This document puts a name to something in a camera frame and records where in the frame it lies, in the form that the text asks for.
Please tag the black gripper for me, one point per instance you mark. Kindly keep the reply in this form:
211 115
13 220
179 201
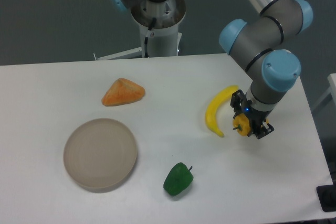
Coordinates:
256 117

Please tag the yellow bell pepper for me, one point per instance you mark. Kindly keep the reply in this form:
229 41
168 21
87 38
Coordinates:
241 124

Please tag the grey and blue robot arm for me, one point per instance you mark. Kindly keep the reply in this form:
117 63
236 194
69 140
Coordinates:
254 47

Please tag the green bell pepper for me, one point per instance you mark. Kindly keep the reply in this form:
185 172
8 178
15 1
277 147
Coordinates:
178 179

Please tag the beige round plate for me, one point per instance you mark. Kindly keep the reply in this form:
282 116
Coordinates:
100 155

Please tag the yellow banana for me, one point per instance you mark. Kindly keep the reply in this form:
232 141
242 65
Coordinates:
212 108

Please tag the black device at table edge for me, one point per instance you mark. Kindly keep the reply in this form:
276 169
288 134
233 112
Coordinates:
326 195

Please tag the orange triangular bread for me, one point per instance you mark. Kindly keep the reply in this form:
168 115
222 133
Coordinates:
123 91

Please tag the white frame at right edge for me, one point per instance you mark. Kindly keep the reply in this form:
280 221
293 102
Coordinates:
326 97

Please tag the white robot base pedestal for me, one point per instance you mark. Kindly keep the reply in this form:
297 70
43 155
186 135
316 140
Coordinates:
158 28

